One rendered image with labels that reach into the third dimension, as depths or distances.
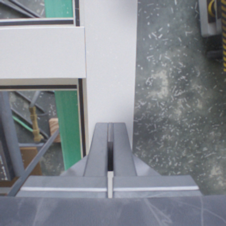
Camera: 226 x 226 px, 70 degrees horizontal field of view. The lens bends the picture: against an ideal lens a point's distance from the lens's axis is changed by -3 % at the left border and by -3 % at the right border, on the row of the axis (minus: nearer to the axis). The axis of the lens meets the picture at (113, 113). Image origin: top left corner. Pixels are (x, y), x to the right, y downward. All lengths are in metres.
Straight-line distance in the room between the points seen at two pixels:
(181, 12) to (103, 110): 1.08
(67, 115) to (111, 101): 0.10
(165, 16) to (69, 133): 1.01
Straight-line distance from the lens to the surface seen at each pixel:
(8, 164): 0.71
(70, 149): 0.26
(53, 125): 1.18
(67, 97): 0.23
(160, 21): 1.15
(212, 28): 1.11
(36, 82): 0.22
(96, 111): 0.16
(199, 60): 1.22
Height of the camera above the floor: 1.08
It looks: 73 degrees down
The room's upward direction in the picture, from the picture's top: 178 degrees clockwise
